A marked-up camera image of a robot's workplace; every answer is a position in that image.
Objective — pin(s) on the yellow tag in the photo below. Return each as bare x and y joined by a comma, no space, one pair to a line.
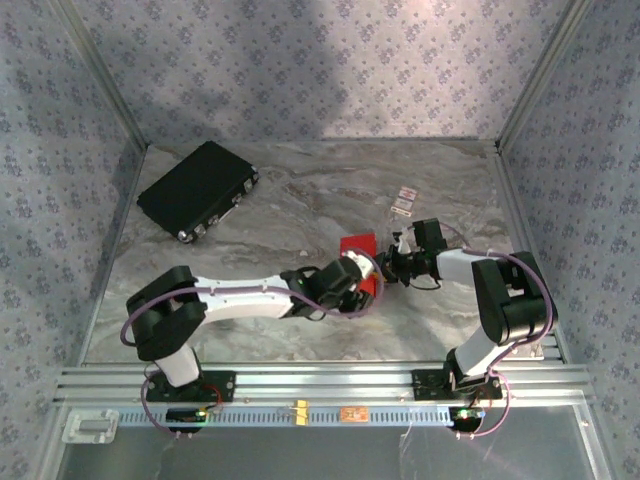
301,412

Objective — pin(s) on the grey metal bracket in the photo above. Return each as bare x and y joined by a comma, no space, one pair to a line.
90,426

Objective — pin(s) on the aluminium frame post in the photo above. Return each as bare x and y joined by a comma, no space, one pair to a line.
545,75

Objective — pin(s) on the orange label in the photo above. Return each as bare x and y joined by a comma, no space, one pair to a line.
354,414

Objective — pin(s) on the black hard case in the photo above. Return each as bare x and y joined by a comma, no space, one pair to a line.
195,190

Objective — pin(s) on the aluminium side rail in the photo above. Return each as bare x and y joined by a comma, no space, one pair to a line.
117,240
525,225

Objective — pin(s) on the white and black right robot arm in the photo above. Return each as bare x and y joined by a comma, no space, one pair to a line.
505,300

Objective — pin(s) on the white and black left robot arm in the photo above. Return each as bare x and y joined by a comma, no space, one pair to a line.
240,300

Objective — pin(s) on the red cloth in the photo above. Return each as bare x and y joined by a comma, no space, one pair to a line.
357,242

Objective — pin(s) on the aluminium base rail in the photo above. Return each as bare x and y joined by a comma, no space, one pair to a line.
325,382

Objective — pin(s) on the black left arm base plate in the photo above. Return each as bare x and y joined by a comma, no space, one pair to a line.
225,387

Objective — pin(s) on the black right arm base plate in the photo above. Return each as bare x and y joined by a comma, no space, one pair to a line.
425,385

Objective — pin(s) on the small white card packet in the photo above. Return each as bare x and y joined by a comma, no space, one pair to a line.
404,200

